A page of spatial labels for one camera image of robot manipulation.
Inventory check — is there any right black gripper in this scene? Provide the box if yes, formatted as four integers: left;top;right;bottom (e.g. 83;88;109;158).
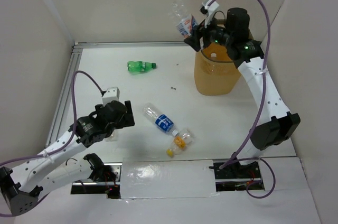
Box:
184;11;233;52

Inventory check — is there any clear bottle orange white label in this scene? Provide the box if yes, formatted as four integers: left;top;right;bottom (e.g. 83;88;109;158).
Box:
168;0;198;39

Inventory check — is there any clear bottle red label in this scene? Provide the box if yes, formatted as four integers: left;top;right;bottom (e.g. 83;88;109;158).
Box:
104;130;118;142

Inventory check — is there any clear bottle blue label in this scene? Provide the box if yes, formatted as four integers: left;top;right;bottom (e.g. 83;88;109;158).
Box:
143;103;179;137

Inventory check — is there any clear bottle yellow cap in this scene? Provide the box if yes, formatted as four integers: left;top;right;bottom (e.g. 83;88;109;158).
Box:
166;128;195;158

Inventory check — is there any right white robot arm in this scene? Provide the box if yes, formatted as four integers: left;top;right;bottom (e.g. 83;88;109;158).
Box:
184;6;301;178

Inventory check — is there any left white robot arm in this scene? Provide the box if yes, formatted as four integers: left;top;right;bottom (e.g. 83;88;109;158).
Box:
1;101;135;217

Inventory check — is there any orange mesh waste bin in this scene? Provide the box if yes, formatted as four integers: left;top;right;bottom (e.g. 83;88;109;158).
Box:
194;31;255;96

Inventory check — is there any green plastic bottle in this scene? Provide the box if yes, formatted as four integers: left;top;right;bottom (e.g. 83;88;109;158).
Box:
127;61;157;74

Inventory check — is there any white tape sheet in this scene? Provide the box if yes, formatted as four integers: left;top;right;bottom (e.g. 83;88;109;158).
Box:
120;160;217;199

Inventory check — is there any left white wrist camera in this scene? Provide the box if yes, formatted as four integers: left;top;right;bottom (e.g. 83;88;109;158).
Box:
102;87;120;106

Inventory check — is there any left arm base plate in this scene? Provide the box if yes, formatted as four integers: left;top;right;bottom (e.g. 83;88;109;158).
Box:
70;163;122;200

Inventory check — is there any aluminium frame rail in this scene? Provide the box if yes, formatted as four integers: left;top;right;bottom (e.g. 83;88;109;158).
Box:
48;42;203;162

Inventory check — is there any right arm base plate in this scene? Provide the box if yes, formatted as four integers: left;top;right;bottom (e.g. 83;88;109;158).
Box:
209;162;265;192

